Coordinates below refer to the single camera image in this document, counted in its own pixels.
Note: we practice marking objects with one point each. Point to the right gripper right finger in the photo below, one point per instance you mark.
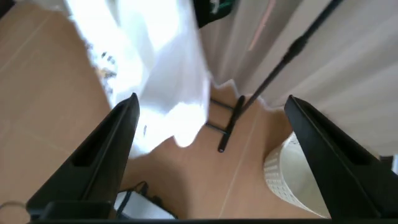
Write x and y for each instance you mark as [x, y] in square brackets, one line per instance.
[342, 174]

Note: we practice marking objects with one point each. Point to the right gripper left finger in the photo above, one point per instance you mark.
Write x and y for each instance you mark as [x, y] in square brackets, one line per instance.
[102, 161]

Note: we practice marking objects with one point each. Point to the white garment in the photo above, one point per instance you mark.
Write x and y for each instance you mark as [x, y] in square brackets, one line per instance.
[155, 62]

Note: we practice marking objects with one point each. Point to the black garment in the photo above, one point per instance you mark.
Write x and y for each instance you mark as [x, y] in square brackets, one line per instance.
[211, 11]

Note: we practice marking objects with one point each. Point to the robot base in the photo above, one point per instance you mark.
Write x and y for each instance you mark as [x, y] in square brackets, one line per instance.
[140, 207]

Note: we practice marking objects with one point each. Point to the white laundry basket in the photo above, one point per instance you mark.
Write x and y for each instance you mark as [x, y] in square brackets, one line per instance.
[289, 177]

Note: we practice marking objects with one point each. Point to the black clothes rack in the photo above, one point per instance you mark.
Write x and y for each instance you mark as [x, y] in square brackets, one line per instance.
[295, 48]

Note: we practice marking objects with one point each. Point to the pink clothes hanger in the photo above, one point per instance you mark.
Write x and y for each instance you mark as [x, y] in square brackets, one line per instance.
[261, 26]

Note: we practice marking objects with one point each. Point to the white curtain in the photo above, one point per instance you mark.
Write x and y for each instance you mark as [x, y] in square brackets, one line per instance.
[342, 77]

